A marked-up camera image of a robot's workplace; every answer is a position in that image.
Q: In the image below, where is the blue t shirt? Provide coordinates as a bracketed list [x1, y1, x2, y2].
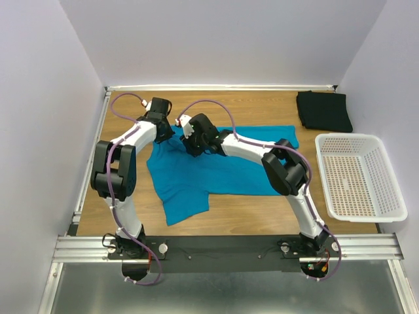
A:
[145, 124, 299, 226]

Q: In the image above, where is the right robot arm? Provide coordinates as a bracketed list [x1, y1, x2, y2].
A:
[175, 114, 329, 256]

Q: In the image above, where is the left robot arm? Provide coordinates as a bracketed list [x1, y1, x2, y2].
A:
[90, 97, 174, 258]

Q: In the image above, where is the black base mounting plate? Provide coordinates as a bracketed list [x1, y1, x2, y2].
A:
[102, 235, 339, 281]

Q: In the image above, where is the folded black t shirt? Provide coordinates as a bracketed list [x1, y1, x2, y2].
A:
[296, 91, 353, 133]

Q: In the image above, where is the white plastic basket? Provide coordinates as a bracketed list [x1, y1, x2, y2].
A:
[315, 133, 408, 223]

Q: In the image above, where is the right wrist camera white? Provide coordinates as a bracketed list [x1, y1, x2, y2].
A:
[175, 114, 194, 139]

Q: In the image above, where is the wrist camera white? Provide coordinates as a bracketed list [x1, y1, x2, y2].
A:
[175, 114, 194, 139]
[141, 99, 152, 111]

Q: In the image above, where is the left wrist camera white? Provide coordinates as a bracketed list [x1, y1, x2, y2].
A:
[141, 99, 152, 111]

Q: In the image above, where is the aluminium back rail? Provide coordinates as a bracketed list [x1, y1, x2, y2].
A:
[105, 84, 335, 92]

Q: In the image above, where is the aluminium rail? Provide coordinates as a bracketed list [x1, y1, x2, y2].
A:
[105, 84, 335, 92]
[65, 90, 111, 236]
[52, 234, 404, 263]

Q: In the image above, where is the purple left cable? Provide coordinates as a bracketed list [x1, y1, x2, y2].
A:
[107, 92, 163, 287]

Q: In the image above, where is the purple cable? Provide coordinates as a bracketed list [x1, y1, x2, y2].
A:
[176, 99, 343, 283]
[107, 92, 163, 287]

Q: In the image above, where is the aluminium left rail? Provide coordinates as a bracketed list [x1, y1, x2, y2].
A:
[65, 90, 111, 236]

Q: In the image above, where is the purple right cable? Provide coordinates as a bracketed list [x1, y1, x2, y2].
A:
[176, 99, 343, 283]

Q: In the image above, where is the aluminium front rail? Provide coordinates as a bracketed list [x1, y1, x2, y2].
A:
[52, 234, 404, 263]

